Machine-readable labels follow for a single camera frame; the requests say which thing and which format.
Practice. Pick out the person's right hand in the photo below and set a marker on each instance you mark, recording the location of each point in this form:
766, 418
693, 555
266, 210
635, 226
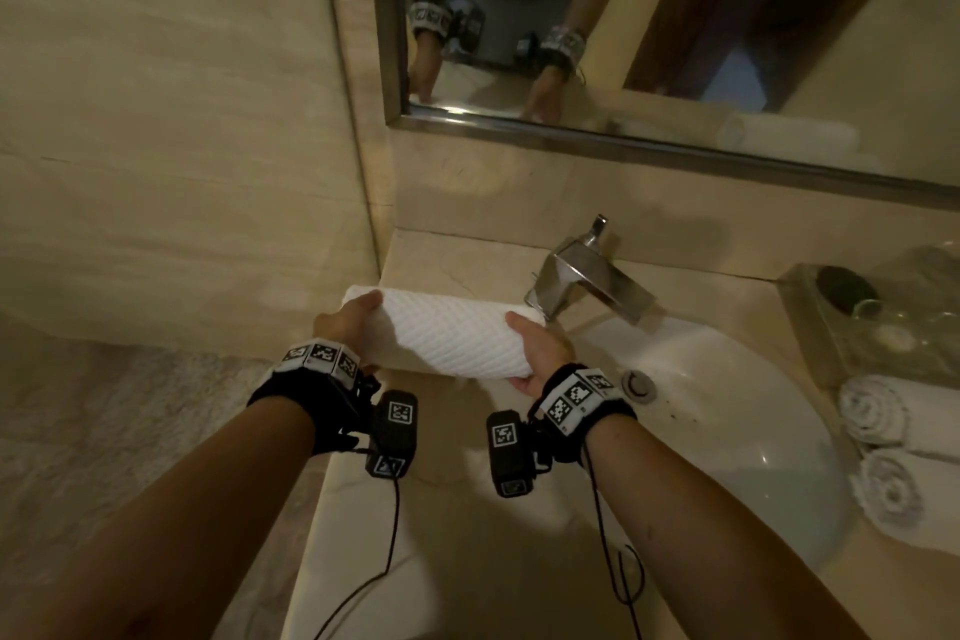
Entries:
547, 354

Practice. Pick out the person's left hand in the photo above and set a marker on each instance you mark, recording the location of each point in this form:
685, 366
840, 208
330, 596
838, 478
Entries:
349, 328

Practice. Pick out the large white towel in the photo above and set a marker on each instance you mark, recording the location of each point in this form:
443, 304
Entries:
450, 332

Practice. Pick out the white waffle towel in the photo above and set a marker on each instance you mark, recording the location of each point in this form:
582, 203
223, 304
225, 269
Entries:
915, 418

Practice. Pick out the small white towel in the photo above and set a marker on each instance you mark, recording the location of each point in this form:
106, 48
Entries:
915, 504

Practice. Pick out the person's left forearm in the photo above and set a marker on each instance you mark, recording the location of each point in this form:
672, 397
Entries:
195, 527

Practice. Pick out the person's right forearm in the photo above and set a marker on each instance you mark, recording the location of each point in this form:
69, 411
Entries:
705, 542

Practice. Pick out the right marker wrist band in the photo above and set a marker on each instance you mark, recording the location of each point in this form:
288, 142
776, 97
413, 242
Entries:
581, 407

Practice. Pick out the marker wrist band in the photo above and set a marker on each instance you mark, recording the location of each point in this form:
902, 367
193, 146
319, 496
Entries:
307, 384
581, 407

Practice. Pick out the left marker wrist band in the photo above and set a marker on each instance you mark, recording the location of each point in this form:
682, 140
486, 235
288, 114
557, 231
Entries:
307, 384

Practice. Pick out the chrome faucet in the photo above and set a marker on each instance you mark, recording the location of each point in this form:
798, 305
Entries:
592, 279

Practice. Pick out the chrome sink drain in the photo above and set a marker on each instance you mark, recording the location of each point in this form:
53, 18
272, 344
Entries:
639, 387

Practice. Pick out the white sink basin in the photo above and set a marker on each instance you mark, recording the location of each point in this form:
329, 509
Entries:
750, 452

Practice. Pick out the clear glass tray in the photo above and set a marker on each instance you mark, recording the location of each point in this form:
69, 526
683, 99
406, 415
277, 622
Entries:
810, 332

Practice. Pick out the small dark soap dish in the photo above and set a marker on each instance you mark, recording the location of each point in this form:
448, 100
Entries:
847, 287

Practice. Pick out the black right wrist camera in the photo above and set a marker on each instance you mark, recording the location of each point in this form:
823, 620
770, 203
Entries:
510, 456

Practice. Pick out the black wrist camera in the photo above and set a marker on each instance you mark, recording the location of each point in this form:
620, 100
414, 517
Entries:
510, 456
394, 433

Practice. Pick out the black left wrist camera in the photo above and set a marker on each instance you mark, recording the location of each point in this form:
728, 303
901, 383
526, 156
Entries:
394, 433

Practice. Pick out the metal framed wall mirror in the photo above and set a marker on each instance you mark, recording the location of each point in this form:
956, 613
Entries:
750, 24

